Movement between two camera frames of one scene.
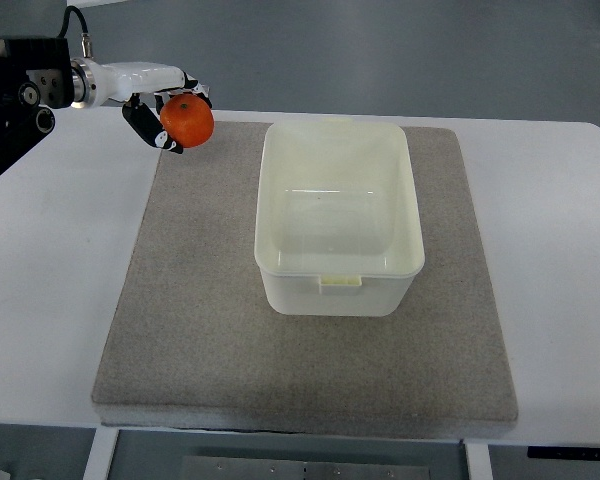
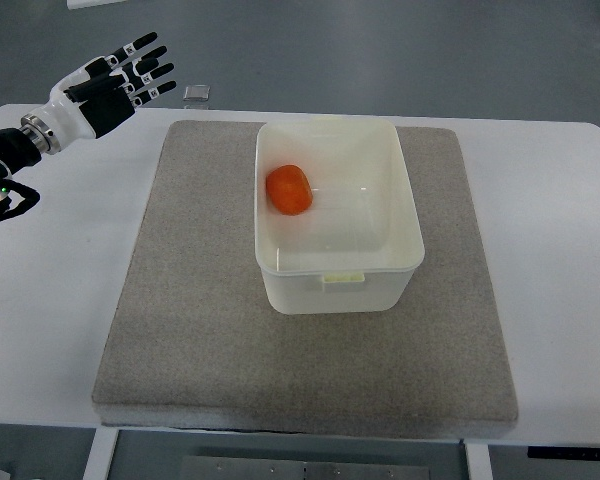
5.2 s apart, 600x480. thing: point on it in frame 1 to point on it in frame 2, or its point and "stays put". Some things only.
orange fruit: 187,119 to 289,189
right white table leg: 478,461 stays put
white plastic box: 337,226 stays put
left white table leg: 102,454 stays put
